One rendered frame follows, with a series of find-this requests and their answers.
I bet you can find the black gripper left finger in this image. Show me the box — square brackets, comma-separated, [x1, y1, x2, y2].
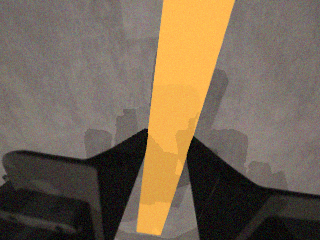
[2, 128, 148, 240]

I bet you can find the orange bar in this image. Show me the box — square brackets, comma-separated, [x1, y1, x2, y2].
[137, 0, 234, 235]

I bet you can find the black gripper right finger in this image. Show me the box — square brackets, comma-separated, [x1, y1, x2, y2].
[187, 136, 320, 240]

